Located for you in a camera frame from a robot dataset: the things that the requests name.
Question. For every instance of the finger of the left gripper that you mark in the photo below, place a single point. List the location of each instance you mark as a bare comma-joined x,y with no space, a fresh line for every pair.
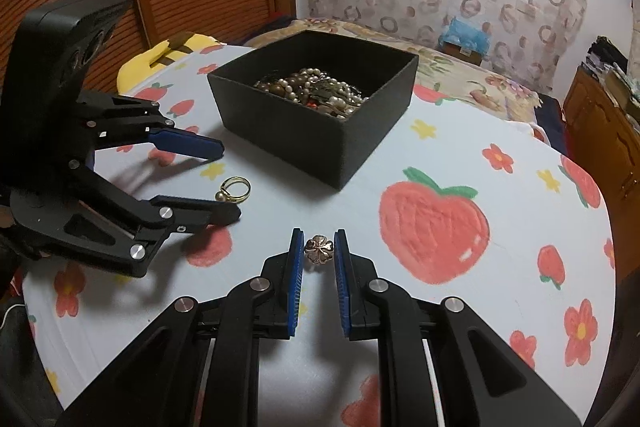
113,121
78,215

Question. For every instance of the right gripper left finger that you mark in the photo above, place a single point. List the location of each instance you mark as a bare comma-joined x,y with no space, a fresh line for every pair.
197,364

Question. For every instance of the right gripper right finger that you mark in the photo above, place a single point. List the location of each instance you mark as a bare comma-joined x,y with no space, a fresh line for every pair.
439,363

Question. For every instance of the black open jewelry box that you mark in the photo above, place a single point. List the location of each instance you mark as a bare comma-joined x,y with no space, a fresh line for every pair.
321,102

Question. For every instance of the yellow plush toy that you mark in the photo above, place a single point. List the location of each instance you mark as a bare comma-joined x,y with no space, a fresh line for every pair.
163,54

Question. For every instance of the strawberry print tablecloth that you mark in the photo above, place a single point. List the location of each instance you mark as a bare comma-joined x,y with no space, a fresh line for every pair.
453,202

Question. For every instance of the long wooden cabinet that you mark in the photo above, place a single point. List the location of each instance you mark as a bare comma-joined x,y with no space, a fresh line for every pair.
601,140

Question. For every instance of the blue bag on box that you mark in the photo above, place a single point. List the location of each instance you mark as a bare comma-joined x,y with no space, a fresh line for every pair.
464,42

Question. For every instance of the folded clothes stack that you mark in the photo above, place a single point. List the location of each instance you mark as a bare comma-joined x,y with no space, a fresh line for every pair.
603,57

